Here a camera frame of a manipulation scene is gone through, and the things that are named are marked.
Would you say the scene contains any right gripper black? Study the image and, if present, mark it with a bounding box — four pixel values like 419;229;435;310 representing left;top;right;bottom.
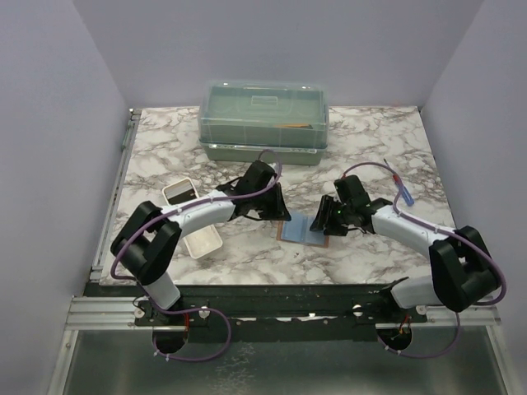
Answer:
310;194;353;237

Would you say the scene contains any red blue screwdriver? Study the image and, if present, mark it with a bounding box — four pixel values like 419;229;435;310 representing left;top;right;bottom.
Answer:
384;159;415;207

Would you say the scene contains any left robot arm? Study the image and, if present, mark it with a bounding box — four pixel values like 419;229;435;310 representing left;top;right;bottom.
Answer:
110;160;291;325

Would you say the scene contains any green clear-lid storage box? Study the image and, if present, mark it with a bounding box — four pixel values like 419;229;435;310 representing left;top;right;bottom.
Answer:
198;81;329;165

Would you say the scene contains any brown leather card holder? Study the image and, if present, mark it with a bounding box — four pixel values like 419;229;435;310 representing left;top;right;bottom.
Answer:
276;211;329;248

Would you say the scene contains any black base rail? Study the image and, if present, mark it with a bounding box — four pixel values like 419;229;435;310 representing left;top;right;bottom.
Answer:
81;283;440;343

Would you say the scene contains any black credit card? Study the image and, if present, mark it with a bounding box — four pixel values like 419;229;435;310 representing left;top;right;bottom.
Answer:
166;186;196;205

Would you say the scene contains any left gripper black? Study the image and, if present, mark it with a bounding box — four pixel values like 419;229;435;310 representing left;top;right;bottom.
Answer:
252;183;291;221

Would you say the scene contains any white rectangular tray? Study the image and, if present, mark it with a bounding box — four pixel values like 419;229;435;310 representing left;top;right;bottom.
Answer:
161;178;223;259

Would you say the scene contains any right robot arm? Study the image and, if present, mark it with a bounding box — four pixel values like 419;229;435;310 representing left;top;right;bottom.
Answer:
310;175;502;323

